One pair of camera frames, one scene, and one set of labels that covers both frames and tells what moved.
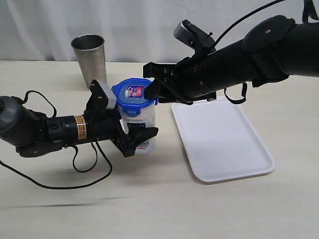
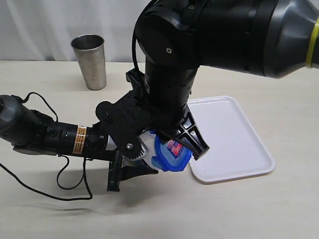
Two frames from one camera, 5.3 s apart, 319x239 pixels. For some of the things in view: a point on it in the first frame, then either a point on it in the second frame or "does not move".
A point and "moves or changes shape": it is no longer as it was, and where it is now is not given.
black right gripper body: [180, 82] -> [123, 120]
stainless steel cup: [90, 50] does not move
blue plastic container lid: [130, 95] moves or changes shape
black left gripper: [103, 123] -> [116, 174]
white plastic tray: [221, 142] does not move
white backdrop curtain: [132, 31] does not move
